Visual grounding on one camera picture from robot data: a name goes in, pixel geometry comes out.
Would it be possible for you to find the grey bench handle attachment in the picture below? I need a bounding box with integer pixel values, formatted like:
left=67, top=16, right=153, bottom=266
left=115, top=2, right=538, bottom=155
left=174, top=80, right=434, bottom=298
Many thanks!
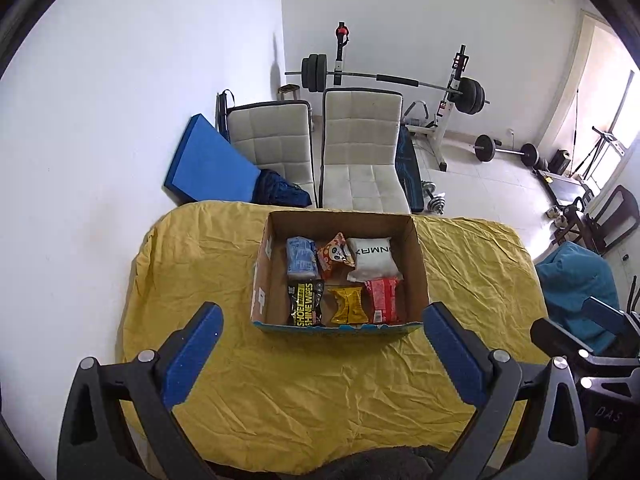
left=402, top=101, right=430, bottom=128

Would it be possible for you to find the white soft packet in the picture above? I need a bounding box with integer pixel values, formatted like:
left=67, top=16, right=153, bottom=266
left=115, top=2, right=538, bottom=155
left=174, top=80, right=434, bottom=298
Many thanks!
left=346, top=236, right=403, bottom=282

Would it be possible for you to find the dark blue backpack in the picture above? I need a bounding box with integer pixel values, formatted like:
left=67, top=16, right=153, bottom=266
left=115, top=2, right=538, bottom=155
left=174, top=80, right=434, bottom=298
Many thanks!
left=250, top=169, right=312, bottom=208

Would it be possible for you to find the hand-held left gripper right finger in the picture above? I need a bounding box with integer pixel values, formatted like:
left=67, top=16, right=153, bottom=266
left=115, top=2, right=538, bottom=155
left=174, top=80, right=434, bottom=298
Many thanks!
left=422, top=301, right=590, bottom=480

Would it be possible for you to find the tall white padded chair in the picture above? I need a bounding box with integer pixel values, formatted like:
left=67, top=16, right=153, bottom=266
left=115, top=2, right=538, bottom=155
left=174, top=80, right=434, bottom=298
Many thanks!
left=318, top=88, right=412, bottom=215

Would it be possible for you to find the small white padded chair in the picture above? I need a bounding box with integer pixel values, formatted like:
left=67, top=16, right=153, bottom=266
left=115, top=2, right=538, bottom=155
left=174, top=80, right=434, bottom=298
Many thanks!
left=226, top=101, right=317, bottom=208

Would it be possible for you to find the blue folded exercise mat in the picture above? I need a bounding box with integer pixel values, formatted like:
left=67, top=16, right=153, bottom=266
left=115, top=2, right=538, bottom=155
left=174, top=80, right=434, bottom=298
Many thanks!
left=162, top=114, right=262, bottom=206

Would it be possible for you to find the black wipes packet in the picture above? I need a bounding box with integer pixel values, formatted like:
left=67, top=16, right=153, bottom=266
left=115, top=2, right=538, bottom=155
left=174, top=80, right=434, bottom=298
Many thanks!
left=287, top=279, right=326, bottom=327

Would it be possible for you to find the cardboard box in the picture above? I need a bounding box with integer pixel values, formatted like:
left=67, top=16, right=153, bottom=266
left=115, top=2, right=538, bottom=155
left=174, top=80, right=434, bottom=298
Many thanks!
left=250, top=210, right=431, bottom=337

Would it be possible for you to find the blue tissue packet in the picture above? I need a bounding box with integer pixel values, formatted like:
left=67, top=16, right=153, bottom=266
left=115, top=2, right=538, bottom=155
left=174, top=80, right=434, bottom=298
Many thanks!
left=286, top=236, right=319, bottom=278

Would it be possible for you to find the white barbell rack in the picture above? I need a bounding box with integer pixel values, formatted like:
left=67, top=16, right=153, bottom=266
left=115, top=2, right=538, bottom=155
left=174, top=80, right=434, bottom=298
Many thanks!
left=334, top=22, right=473, bottom=171

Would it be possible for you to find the barbell with black plates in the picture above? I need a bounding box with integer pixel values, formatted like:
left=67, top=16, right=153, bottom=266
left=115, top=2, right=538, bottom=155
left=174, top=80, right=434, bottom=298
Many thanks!
left=285, top=53, right=491, bottom=115

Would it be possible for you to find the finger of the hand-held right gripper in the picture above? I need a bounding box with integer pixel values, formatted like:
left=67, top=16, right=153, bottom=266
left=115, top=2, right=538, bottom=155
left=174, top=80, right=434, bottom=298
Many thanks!
left=530, top=316, right=608, bottom=361
left=581, top=296, right=640, bottom=342

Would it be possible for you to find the yellow tablecloth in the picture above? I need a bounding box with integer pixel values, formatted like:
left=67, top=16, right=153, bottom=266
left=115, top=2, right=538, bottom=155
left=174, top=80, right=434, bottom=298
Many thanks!
left=116, top=201, right=551, bottom=476

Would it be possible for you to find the black tripod stand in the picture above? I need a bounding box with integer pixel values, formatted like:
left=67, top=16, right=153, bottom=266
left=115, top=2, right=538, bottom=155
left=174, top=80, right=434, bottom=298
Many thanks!
left=575, top=127, right=628, bottom=186

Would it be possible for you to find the dark wooden chair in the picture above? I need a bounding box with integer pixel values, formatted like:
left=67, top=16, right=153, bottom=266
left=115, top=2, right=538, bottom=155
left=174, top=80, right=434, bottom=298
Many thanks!
left=565, top=185, right=640, bottom=256

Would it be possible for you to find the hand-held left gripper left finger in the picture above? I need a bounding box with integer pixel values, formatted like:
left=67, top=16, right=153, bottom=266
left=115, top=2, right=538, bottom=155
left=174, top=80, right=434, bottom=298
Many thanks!
left=56, top=301, right=224, bottom=480

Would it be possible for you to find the teal bean bag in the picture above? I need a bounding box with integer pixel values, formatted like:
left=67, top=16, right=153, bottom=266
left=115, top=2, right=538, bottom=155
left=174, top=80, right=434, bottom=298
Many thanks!
left=535, top=241, right=621, bottom=356

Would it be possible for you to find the black treadmill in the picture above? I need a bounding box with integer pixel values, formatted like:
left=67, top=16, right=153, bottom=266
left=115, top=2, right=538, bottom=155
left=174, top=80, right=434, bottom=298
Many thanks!
left=537, top=170, right=593, bottom=206

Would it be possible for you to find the orange panda snack packet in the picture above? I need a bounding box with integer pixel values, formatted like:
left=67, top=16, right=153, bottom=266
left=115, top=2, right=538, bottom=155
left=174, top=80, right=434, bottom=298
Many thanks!
left=316, top=232, right=356, bottom=281

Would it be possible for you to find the red snack packet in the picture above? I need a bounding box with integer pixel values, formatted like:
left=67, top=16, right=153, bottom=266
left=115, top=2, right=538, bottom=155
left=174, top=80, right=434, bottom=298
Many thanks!
left=364, top=278, right=402, bottom=324

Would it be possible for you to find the short barbell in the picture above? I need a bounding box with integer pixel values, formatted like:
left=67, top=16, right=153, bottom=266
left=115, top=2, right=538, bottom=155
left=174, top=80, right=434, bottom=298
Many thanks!
left=472, top=134, right=541, bottom=166

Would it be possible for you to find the person's dark fleece clothing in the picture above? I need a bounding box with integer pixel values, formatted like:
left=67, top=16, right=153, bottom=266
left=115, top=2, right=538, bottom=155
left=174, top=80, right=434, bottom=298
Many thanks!
left=310, top=445, right=451, bottom=480

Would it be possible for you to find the yellow snack packet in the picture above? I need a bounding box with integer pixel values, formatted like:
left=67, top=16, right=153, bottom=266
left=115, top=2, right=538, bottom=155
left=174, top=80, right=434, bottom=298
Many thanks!
left=327, top=286, right=363, bottom=326

